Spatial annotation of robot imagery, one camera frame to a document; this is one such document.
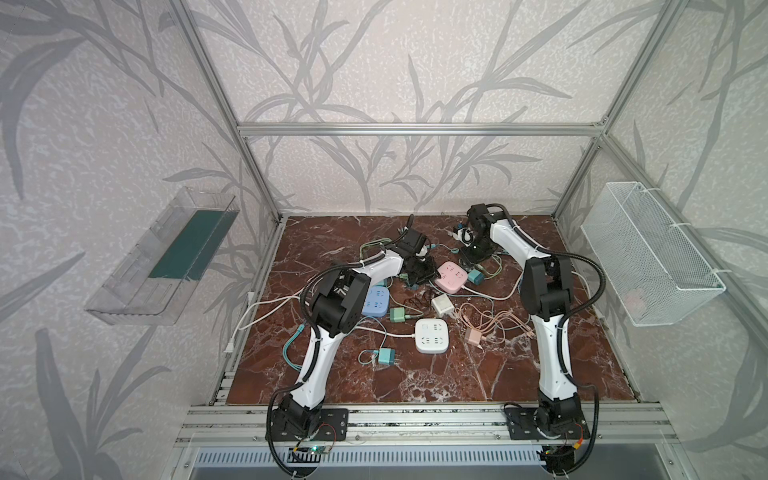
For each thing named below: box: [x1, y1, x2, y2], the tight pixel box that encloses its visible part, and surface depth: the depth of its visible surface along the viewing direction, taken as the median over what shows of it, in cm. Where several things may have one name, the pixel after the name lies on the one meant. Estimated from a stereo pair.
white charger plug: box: [431, 294, 454, 317], surface depth 95 cm
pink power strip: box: [435, 261, 468, 294], surface depth 101 cm
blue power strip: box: [362, 286, 390, 317], surface depth 95 cm
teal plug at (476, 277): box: [467, 269, 484, 286], surface depth 101 cm
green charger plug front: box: [389, 307, 405, 323], surface depth 93 cm
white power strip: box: [415, 318, 449, 354], surface depth 88 cm
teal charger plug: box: [378, 348, 396, 364], surface depth 84 cm
